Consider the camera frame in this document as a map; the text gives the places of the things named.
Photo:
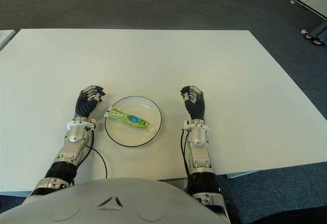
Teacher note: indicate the blue jeans leg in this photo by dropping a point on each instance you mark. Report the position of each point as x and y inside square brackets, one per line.
[320, 31]

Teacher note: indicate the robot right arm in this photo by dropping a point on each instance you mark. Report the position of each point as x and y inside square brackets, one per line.
[200, 155]

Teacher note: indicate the green toothpaste tube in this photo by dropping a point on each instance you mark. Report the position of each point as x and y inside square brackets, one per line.
[127, 118]

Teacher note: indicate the grey robot torso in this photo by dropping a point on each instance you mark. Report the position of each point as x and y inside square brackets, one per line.
[115, 203]

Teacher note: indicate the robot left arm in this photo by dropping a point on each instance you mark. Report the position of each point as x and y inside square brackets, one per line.
[71, 152]

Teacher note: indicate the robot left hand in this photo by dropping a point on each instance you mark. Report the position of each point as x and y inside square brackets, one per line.
[85, 105]

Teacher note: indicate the sandalled feet of person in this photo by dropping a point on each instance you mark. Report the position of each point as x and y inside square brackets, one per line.
[315, 41]

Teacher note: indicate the white plate with black rim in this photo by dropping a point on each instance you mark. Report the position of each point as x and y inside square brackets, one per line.
[127, 134]

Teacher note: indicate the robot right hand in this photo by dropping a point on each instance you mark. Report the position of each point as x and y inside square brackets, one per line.
[196, 106]

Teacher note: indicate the small white round object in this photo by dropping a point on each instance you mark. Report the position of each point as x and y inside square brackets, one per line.
[303, 31]

